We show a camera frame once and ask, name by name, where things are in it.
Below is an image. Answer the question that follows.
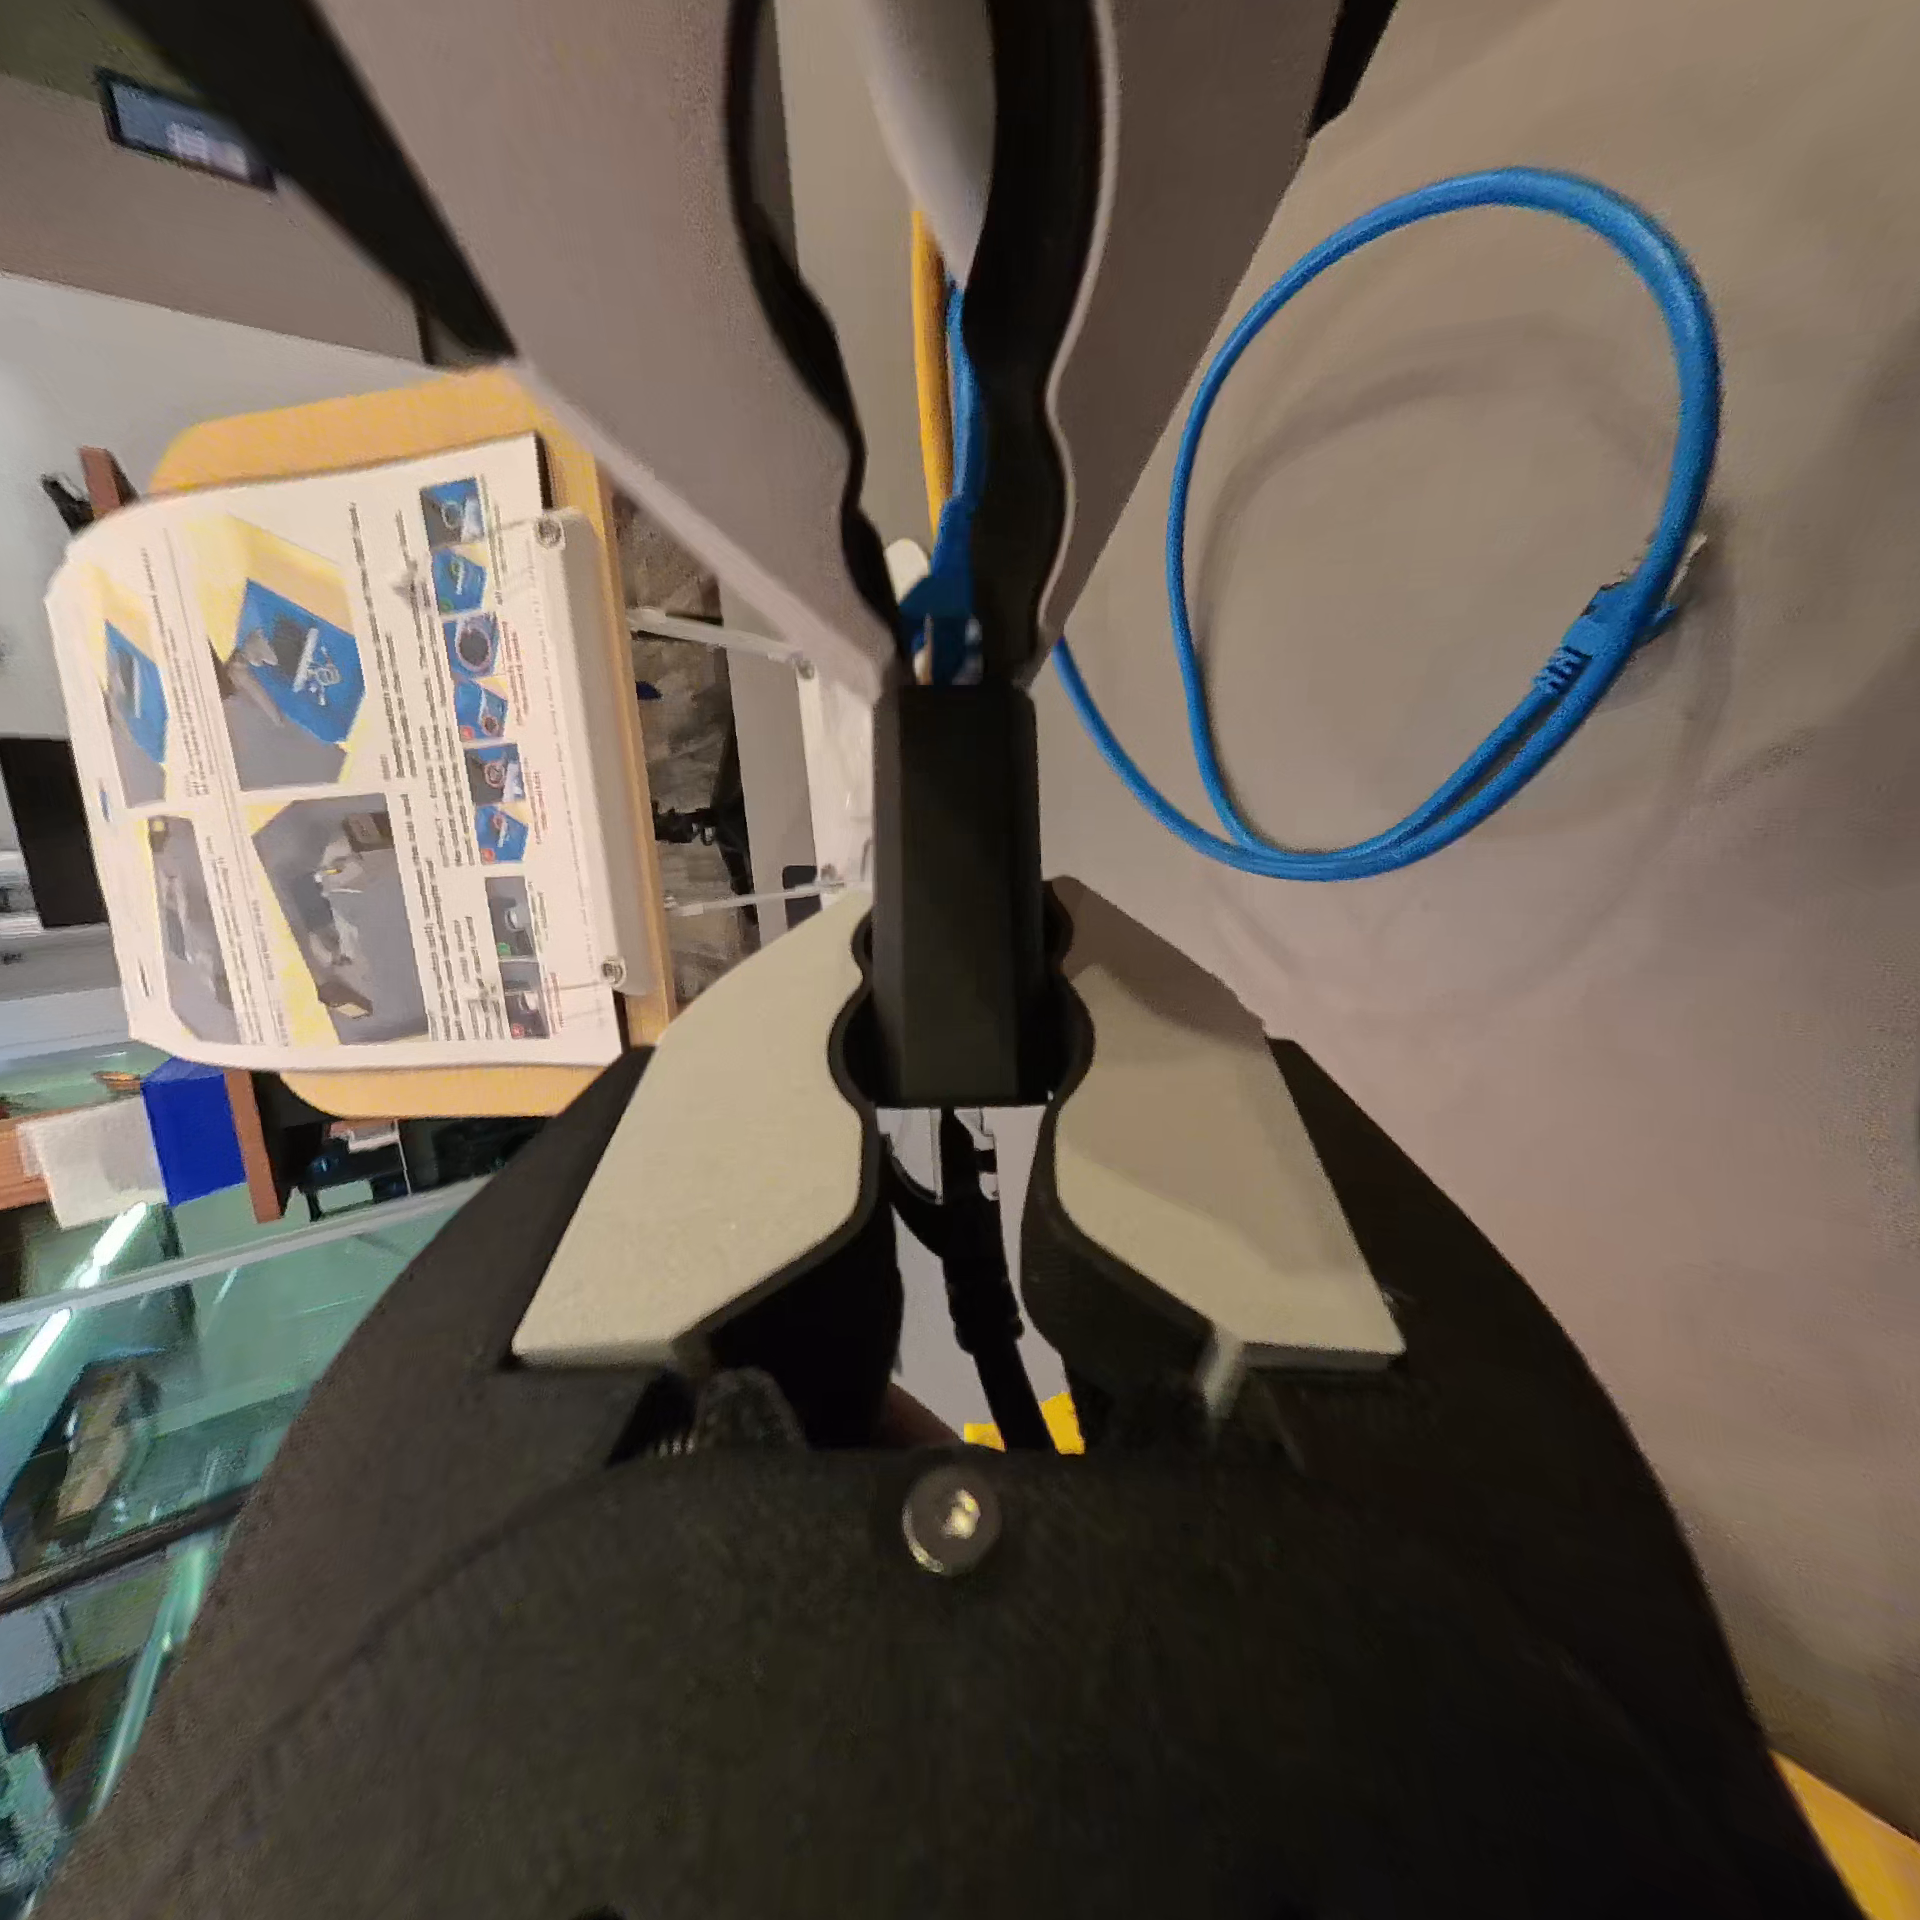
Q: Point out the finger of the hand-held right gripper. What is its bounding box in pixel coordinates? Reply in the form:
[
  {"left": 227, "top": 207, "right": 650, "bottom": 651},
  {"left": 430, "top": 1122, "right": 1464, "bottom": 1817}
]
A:
[
  {"left": 959, "top": 0, "right": 1336, "bottom": 689},
  {"left": 306, "top": 0, "right": 906, "bottom": 706}
]

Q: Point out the black wall tablet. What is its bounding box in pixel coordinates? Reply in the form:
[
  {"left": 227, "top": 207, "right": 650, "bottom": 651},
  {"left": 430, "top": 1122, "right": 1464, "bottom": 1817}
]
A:
[{"left": 94, "top": 66, "right": 281, "bottom": 192}]

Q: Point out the blue ethernet cable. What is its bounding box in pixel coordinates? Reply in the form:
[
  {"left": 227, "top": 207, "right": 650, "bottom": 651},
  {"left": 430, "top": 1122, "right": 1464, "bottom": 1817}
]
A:
[{"left": 900, "top": 164, "right": 1721, "bottom": 883}]

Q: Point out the blue box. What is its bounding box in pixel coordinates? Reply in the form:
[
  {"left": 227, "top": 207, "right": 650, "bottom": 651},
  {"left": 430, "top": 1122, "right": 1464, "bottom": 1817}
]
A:
[{"left": 140, "top": 1055, "right": 270, "bottom": 1207}]

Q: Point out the instruction sheet on stand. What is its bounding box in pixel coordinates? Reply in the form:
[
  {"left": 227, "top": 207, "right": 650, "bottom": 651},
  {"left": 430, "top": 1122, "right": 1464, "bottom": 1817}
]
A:
[{"left": 143, "top": 369, "right": 682, "bottom": 1122}]

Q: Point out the black network switch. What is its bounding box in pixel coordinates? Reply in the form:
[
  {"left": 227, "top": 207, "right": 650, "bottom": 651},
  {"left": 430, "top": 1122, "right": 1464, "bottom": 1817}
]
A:
[{"left": 872, "top": 682, "right": 1047, "bottom": 1108}]

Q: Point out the yellow ethernet cable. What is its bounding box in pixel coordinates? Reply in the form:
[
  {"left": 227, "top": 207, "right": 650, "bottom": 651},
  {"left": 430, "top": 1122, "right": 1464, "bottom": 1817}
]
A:
[{"left": 911, "top": 209, "right": 962, "bottom": 530}]

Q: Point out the black monitor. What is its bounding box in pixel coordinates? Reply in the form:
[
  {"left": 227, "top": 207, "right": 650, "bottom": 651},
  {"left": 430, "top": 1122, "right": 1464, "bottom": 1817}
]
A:
[{"left": 0, "top": 736, "right": 111, "bottom": 929}]

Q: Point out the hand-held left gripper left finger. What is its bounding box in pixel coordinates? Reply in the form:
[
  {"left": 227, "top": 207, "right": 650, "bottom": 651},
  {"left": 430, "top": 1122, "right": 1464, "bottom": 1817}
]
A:
[{"left": 510, "top": 891, "right": 904, "bottom": 1443}]

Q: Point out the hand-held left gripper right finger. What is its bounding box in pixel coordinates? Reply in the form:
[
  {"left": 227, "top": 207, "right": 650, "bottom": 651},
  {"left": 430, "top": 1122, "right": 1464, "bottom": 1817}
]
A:
[{"left": 1025, "top": 878, "right": 1408, "bottom": 1446}]

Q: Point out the yellow plastic bin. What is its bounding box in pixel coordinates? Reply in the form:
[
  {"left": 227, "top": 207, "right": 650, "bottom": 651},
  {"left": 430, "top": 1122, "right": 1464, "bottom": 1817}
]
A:
[{"left": 960, "top": 1393, "right": 1920, "bottom": 1920}]

